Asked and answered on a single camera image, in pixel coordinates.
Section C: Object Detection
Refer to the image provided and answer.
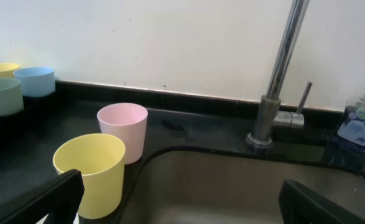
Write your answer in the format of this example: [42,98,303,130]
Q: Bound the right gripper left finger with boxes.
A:
[0,169,85,224]

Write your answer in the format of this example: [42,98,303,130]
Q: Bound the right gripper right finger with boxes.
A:
[278,179,365,224]

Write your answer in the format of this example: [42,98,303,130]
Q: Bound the pink cup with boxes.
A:
[96,103,149,165]

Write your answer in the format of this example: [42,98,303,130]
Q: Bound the blue soap bottle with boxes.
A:
[321,90,365,170]

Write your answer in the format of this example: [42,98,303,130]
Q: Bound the steel sink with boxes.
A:
[119,147,365,224]

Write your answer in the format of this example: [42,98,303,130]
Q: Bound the steel tap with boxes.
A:
[245,0,313,147]

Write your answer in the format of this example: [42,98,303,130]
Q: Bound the green cup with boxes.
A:
[0,77,25,117]

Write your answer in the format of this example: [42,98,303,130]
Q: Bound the blue cup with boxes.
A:
[13,67,56,98]

